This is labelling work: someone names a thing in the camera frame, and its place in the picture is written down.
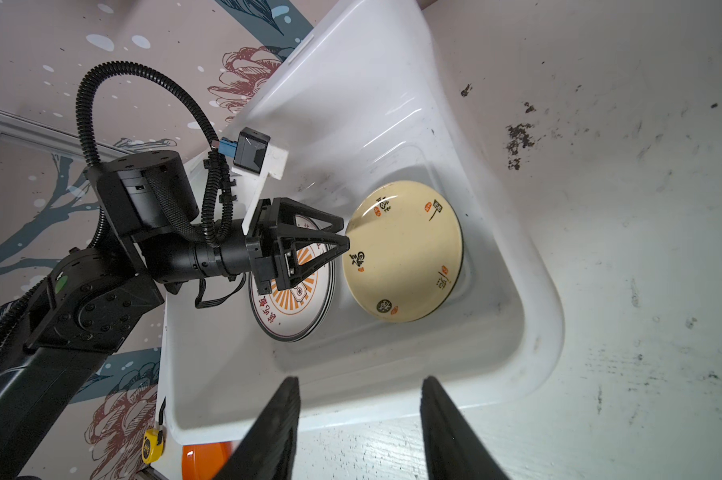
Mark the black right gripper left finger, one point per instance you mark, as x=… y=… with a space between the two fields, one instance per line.
x=268 y=449

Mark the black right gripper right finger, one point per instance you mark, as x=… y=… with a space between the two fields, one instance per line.
x=452 y=449

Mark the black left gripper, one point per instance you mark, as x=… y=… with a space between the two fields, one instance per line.
x=274 y=240

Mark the orange plate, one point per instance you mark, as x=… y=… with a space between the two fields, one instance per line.
x=204 y=461

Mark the cream yellow plate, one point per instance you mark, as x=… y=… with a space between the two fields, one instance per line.
x=406 y=252

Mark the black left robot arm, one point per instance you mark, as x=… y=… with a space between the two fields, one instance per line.
x=66 y=327

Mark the white plastic bin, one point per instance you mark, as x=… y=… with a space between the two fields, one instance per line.
x=365 y=101

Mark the yellow tape measure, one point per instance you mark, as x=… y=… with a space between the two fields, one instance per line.
x=152 y=445

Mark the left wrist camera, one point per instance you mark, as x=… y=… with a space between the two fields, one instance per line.
x=253 y=153

